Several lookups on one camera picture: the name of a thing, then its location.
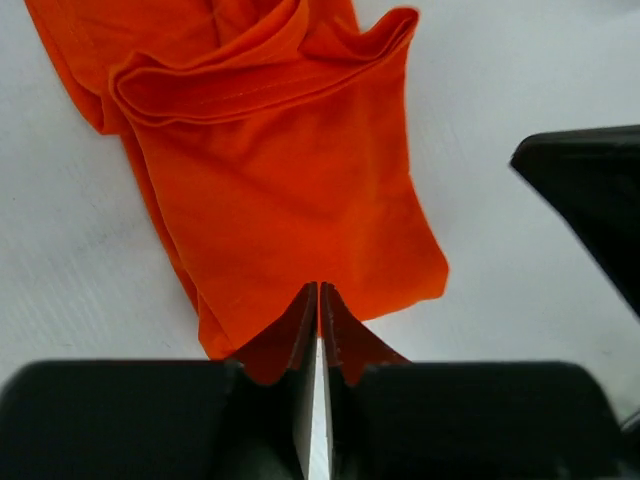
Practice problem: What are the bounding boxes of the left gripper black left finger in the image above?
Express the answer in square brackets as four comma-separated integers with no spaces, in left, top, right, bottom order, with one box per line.
[1,283,318,479]

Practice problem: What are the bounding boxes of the orange t shirt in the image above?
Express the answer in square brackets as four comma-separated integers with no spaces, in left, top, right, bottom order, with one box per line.
[27,1,449,359]

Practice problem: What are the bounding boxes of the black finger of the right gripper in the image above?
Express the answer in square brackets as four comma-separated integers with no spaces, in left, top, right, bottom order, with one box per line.
[510,125,639,312]

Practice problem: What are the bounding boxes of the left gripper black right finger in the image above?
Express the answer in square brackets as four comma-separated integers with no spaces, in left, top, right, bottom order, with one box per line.
[319,283,630,479]

